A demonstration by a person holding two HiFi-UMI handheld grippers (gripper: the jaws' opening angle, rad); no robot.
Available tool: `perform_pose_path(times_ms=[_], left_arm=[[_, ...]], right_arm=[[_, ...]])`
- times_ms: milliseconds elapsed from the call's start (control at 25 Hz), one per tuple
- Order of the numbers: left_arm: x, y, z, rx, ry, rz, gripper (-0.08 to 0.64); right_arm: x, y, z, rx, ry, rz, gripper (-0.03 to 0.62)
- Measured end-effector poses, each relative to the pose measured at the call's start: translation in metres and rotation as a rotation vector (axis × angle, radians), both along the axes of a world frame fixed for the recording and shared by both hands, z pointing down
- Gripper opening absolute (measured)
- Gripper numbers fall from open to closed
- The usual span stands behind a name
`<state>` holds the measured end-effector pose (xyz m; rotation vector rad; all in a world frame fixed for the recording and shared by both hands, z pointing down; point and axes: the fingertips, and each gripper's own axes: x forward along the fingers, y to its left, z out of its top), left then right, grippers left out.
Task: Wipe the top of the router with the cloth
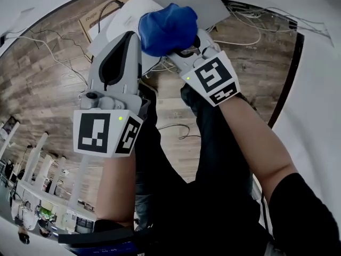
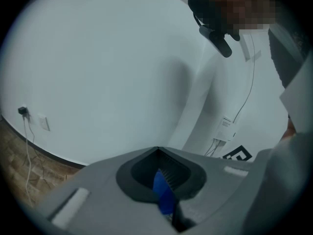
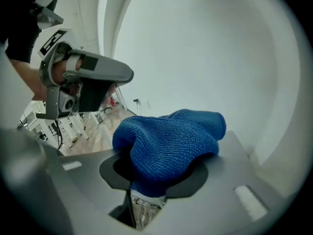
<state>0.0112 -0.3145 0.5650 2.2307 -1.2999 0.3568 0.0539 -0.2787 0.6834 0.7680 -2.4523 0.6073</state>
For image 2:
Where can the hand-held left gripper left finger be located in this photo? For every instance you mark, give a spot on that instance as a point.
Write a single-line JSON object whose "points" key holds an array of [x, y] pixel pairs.
{"points": [[102, 204]]}

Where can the white wall socket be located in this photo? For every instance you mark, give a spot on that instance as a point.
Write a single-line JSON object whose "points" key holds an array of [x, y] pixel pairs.
{"points": [[44, 123]]}

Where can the person's black shirt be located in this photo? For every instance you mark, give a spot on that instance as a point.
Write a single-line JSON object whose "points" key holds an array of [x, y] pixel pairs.
{"points": [[284, 57]]}

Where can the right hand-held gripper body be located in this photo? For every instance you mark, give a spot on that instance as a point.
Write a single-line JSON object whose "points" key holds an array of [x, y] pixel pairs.
{"points": [[242, 153]]}

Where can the black power adapter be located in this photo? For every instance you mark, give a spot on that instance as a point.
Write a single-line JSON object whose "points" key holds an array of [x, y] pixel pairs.
{"points": [[22, 110]]}

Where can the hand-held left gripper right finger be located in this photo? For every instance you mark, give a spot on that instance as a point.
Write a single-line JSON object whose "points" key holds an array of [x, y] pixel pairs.
{"points": [[220, 195]]}

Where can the blue cloth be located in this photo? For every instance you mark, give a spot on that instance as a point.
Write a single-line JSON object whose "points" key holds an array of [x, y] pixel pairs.
{"points": [[163, 192]]}

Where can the small white wall box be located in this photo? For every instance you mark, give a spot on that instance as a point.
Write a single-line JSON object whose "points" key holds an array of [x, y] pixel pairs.
{"points": [[247, 49]]}

